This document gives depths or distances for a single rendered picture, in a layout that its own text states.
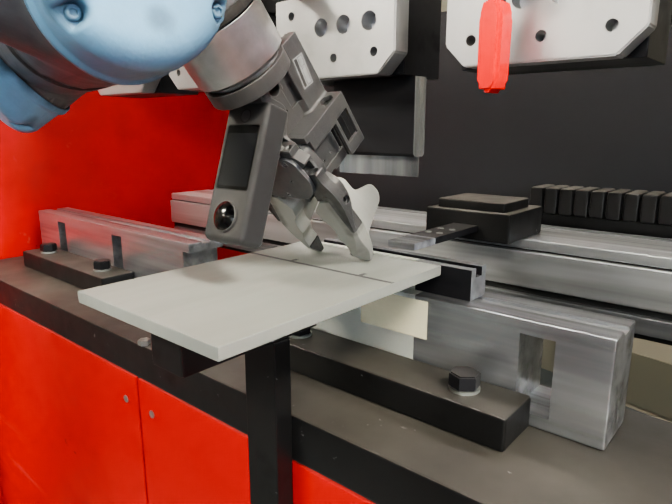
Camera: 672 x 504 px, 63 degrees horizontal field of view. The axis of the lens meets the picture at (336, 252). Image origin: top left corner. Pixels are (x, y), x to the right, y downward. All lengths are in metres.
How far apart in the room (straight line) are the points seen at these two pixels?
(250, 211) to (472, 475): 0.26
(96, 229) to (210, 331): 0.67
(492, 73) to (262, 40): 0.17
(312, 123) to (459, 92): 0.66
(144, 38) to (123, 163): 1.14
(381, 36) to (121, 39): 0.34
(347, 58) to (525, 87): 0.55
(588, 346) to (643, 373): 2.10
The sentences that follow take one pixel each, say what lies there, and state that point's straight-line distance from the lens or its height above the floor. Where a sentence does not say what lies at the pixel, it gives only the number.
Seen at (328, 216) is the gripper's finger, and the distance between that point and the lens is 0.49.
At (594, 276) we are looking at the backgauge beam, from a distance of 0.74.
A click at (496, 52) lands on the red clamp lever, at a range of 0.43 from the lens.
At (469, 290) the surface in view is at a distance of 0.52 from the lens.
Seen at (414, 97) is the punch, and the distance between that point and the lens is 0.54.
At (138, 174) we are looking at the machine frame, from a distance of 1.38.
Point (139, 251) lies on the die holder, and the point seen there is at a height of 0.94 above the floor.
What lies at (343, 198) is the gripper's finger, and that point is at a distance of 0.48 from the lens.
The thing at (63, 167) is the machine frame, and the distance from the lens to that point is 1.30.
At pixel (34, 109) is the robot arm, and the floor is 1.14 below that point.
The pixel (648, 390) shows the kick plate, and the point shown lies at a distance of 2.59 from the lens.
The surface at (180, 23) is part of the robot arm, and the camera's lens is 0.23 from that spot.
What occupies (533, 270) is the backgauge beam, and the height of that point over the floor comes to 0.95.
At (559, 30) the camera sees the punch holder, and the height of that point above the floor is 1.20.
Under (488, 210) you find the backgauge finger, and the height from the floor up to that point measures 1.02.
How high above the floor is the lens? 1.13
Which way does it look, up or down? 13 degrees down
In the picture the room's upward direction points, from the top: straight up
